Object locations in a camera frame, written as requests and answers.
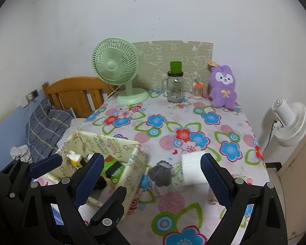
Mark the grey plaid pillow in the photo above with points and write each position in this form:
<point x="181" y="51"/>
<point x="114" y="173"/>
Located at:
<point x="48" y="125"/>

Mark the green patterned board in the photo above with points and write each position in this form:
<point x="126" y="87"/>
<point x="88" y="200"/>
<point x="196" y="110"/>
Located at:
<point x="168" y="49"/>

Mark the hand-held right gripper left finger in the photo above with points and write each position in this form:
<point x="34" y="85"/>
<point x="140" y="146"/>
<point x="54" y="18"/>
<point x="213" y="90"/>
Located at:
<point x="89" y="181"/>

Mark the white crumpled cloth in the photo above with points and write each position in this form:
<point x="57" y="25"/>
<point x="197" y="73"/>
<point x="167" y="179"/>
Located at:
<point x="20" y="153"/>

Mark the white towel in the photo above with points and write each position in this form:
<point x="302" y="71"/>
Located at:
<point x="192" y="169"/>

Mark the green desk fan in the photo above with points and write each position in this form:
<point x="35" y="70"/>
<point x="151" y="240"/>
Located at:
<point x="114" y="63"/>

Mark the wall socket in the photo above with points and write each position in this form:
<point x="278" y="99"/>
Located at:
<point x="32" y="95"/>

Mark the white bed sheet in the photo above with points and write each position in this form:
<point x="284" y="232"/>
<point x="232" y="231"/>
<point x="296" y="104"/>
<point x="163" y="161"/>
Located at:
<point x="77" y="123"/>

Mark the green plastic cup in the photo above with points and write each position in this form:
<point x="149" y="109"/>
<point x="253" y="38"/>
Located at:
<point x="175" y="66"/>

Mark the grey sock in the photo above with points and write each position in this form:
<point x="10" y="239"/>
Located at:
<point x="160" y="173"/>

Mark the yellow fabric storage box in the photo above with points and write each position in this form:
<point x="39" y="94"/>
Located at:
<point x="132" y="173"/>

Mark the beige door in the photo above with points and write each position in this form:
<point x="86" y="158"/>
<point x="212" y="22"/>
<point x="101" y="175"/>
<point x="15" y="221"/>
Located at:
<point x="303" y="183"/>

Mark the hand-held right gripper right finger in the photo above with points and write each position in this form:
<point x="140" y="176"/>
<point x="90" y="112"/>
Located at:
<point x="216" y="181"/>

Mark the white standing fan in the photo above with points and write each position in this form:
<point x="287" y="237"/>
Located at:
<point x="293" y="122"/>

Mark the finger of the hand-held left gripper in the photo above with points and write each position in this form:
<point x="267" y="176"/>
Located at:
<point x="109" y="208"/>
<point x="46" y="166"/>

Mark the purple plush bunny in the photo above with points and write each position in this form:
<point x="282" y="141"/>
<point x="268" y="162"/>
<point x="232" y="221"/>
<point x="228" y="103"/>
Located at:
<point x="223" y="86"/>

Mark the green tissue pack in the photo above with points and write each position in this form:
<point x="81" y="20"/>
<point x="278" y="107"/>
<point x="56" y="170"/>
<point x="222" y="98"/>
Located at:
<point x="118" y="177"/>

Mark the small jar with orange lid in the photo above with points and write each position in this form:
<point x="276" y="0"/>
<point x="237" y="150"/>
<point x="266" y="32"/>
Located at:
<point x="198" y="91"/>

